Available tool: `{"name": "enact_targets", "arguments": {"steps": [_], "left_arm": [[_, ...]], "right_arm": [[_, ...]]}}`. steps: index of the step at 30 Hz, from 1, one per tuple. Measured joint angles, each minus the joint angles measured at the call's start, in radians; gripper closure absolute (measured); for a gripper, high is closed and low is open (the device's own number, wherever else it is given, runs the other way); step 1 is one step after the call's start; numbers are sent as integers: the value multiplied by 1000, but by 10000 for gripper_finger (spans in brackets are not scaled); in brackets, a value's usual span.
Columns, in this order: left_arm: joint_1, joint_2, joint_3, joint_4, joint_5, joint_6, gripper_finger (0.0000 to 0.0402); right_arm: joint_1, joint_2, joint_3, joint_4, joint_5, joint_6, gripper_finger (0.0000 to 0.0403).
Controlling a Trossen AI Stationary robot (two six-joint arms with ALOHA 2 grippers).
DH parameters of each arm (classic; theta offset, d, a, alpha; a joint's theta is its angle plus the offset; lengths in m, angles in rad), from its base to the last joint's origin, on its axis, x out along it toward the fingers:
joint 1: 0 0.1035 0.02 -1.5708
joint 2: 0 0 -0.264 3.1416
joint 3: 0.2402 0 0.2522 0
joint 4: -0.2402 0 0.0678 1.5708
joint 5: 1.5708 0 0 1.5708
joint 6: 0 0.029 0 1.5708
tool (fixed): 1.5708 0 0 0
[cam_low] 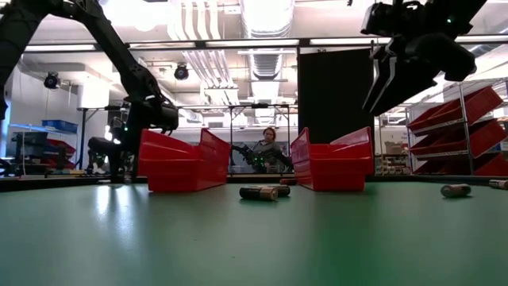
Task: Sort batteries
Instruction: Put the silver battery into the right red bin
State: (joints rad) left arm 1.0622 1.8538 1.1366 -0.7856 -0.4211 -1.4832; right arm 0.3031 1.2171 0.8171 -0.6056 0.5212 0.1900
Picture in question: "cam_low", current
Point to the blue storage bin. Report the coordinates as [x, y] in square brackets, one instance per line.
[59, 127]

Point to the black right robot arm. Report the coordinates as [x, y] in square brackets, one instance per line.
[464, 12]

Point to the person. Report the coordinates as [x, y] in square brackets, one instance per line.
[270, 135]

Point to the red plastic bin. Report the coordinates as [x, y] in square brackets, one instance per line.
[337, 175]
[174, 175]

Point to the black divider panel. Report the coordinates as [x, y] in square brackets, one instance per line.
[333, 99]

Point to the copper black battery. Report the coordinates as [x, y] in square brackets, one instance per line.
[455, 190]
[258, 194]
[287, 181]
[499, 184]
[284, 190]

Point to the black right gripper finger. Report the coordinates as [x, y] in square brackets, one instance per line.
[380, 75]
[409, 85]

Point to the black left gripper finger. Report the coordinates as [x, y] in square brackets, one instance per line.
[129, 163]

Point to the red shelf bin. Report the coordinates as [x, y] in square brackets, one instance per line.
[492, 167]
[484, 139]
[476, 103]

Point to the cardboard box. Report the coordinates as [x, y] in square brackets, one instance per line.
[393, 148]

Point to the black monitor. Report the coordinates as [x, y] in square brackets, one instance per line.
[29, 145]

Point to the silver ventilation duct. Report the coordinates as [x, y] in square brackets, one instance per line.
[266, 20]

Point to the red storage bin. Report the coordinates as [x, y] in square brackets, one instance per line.
[63, 153]

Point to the black ceiling spotlight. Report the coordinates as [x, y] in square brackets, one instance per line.
[51, 80]
[181, 72]

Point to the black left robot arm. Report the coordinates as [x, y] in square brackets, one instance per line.
[119, 59]

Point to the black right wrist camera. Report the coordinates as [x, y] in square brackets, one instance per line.
[377, 20]

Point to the black station frame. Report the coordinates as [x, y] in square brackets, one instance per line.
[83, 139]
[231, 119]

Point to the green table mat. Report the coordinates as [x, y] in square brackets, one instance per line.
[254, 246]

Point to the ceiling light strip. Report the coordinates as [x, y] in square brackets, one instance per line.
[252, 43]
[59, 48]
[341, 41]
[166, 45]
[488, 39]

